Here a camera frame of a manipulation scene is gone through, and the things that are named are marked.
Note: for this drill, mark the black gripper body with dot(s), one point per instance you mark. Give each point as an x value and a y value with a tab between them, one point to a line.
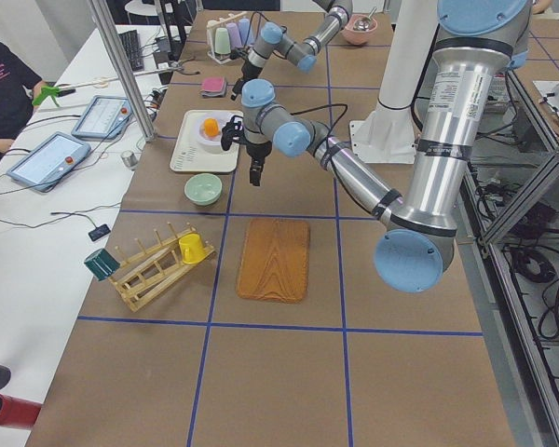
259	151
250	70

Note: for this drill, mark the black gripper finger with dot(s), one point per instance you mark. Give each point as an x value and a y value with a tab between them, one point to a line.
255	173
236	90

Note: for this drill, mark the white round plate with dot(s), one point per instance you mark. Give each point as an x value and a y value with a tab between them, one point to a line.
213	146

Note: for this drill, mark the orange fruit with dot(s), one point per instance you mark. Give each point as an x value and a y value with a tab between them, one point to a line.
211	127

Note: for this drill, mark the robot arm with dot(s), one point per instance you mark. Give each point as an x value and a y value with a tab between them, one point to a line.
302	55
475	41

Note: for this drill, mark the cream bear tray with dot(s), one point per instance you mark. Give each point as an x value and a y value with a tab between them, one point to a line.
194	151

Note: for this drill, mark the brown wooden tray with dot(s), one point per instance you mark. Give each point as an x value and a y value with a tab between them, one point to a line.
274	261

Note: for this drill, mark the pink and grey cloth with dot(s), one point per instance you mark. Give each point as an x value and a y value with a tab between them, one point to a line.
213	87

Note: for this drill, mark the green plastic cup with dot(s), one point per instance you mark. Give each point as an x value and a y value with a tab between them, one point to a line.
221	43

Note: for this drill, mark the blue plastic cup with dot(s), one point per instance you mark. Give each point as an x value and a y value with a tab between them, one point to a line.
245	32

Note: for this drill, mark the purple plastic cup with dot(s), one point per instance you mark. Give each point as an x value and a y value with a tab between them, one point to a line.
234	35

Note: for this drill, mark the light green bowl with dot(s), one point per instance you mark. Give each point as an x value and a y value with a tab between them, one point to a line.
203	189

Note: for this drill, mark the yellow mug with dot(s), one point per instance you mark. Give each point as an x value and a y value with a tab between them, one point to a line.
192	248

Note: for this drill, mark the pink bowl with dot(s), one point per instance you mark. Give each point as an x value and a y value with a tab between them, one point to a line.
358	38

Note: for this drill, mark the black keyboard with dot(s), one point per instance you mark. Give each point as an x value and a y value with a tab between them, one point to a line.
133	49

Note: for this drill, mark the metal scoop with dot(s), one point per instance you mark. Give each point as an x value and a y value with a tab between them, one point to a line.
364	23

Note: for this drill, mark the small metal cylinder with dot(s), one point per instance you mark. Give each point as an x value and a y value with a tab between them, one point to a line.
129	159

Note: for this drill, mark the far blue teach pendant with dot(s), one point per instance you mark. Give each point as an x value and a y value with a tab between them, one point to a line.
104	118

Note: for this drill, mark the blue teach pendant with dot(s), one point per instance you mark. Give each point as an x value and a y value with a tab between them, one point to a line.
49	162
104	118

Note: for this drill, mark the wooden peg drying rack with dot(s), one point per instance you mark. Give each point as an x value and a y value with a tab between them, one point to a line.
145	275

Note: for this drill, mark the small black device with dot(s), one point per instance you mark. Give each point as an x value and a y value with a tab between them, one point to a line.
99	232

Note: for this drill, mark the dark green mug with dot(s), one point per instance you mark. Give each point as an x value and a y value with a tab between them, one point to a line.
101	264

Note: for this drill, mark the near blue teach pendant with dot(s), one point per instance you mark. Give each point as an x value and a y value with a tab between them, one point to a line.
49	162

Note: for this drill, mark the person in black shirt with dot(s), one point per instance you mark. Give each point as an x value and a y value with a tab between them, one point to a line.
19	85

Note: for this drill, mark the red tube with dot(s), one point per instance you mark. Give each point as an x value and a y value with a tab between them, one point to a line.
18	413

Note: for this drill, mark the white wire cup rack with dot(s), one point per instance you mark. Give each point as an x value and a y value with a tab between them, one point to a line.
212	25

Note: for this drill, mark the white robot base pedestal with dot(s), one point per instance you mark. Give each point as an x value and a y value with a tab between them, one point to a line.
387	135

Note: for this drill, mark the aluminium frame post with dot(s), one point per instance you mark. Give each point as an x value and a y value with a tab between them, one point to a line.
103	19

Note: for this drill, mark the green handled grabber tool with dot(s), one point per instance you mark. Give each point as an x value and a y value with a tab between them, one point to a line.
55	91

